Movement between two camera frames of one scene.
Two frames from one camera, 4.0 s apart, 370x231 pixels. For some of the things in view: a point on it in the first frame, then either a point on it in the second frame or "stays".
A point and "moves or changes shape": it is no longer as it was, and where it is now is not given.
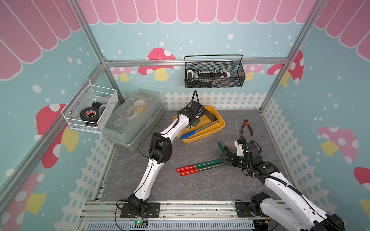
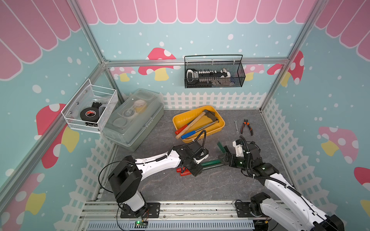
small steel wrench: (237, 132) stays
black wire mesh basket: (214, 71) stays
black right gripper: (234, 156) stays
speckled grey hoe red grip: (210, 116) moves or changes shape
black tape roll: (90, 114) stays
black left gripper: (194, 123) -> (197, 171)
